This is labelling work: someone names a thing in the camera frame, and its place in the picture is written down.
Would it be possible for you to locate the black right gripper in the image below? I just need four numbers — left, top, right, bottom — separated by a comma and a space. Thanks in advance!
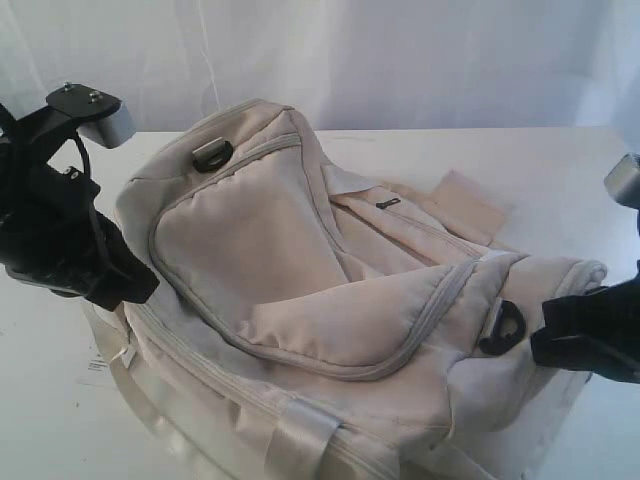
530, 273, 640, 384

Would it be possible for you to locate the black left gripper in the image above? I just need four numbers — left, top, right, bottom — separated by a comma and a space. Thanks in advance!
1, 165, 159, 306

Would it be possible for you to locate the beige duffel bag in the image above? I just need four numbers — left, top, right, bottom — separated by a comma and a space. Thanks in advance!
84, 100, 606, 479

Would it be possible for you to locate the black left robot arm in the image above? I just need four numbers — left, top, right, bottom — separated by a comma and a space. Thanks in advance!
1, 102, 159, 311

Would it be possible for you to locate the white paper label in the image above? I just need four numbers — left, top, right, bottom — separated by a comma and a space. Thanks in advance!
76, 345, 116, 390

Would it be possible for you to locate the white backdrop curtain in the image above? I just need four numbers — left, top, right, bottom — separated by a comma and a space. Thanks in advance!
1, 1, 639, 143

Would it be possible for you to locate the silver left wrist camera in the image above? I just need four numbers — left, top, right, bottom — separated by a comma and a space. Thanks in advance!
45, 83, 136, 149

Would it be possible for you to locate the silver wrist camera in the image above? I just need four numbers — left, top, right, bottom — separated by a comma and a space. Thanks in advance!
45, 83, 136, 149
604, 153, 640, 210

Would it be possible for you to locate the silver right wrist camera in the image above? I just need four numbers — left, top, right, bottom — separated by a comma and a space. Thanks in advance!
604, 153, 640, 210

